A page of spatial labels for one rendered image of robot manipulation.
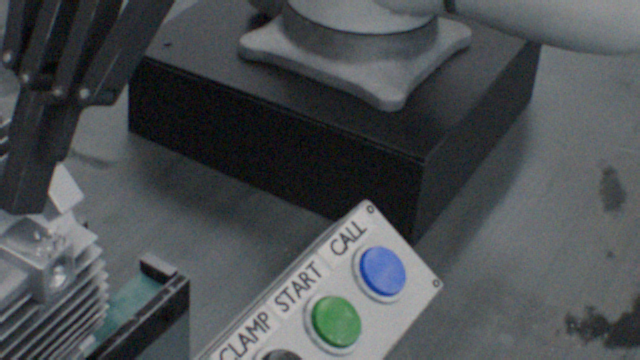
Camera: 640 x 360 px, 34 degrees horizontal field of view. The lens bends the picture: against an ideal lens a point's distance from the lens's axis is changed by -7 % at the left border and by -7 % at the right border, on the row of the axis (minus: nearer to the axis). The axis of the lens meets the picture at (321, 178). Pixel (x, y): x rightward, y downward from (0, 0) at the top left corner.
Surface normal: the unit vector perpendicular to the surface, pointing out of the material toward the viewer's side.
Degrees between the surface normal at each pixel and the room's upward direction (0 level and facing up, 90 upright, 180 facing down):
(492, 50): 2
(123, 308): 0
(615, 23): 101
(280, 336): 33
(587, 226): 0
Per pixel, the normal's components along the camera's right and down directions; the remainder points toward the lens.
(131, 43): 0.75, 0.58
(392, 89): 0.14, -0.66
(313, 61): -0.43, 0.00
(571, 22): -0.34, 0.75
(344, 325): 0.55, -0.44
